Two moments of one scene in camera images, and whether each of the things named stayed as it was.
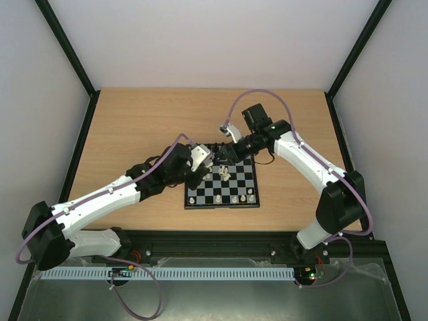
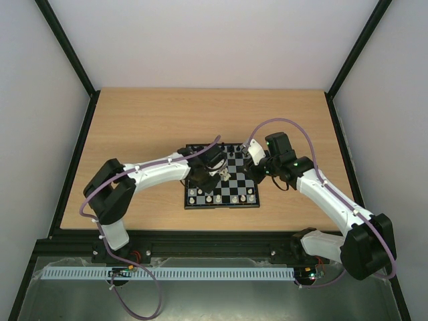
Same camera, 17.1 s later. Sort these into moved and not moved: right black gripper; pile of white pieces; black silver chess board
Moved: right black gripper
Not moved: black silver chess board; pile of white pieces
